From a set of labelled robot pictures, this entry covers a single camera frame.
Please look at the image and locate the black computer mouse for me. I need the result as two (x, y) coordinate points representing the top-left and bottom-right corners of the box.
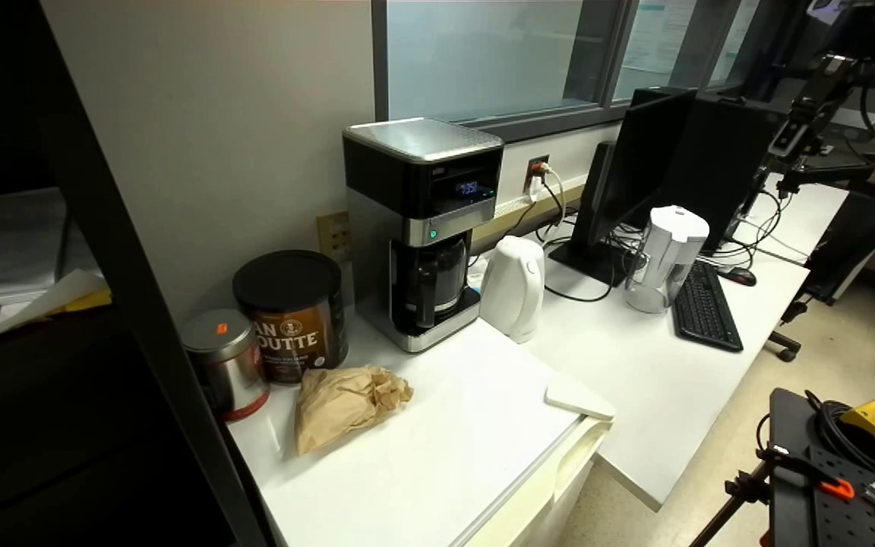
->
(718, 263), (759, 289)

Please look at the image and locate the white electric kettle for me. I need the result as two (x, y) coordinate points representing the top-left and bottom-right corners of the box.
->
(476, 235), (551, 345)

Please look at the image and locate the white mini fridge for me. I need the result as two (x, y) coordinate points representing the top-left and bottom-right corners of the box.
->
(224, 313), (620, 547)

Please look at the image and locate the black orange clamp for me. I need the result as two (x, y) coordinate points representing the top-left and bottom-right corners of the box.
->
(759, 450), (859, 504)

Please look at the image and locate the black perforated robot table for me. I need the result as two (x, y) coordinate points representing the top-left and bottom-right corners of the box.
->
(759, 385), (875, 547)

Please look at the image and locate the black computer monitor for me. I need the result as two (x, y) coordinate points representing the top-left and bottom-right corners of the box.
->
(679, 94), (791, 255)
(548, 86), (699, 289)

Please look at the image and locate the dark coffee can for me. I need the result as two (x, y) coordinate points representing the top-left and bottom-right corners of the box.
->
(232, 250), (353, 385)

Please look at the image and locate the black shelf cabinet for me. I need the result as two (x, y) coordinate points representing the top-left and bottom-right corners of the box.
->
(0, 0), (271, 547)

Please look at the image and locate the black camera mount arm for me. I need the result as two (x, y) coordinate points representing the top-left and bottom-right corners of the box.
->
(767, 48), (875, 216)

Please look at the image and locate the glass coffee carafe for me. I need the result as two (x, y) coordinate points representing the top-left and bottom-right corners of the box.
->
(395, 238), (471, 334)

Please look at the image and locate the black tripod stand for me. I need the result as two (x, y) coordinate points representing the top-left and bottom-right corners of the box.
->
(688, 458), (775, 547)

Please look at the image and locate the beige wall outlet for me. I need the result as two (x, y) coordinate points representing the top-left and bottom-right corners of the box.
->
(312, 211), (355, 258)

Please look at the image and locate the dark window frame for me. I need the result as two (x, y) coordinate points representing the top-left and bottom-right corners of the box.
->
(372, 0), (826, 145)

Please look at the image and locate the black keyboard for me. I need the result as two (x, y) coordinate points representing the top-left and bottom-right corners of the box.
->
(672, 258), (748, 356)

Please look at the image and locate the stack of papers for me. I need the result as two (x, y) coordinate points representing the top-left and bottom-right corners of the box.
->
(0, 185), (114, 351)

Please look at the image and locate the white wall outlet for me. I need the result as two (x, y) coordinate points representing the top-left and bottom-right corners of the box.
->
(521, 151), (553, 197)

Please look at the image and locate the black power cable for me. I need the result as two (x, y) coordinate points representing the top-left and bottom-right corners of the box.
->
(521, 165), (570, 238)

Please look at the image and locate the brown plush toy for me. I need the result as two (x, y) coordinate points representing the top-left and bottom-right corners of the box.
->
(293, 360), (416, 463)

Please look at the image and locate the white water filter pitcher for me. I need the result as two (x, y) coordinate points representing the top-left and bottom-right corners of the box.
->
(623, 203), (713, 317)

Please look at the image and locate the black silver coffee maker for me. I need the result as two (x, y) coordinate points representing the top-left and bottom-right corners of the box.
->
(341, 114), (507, 356)

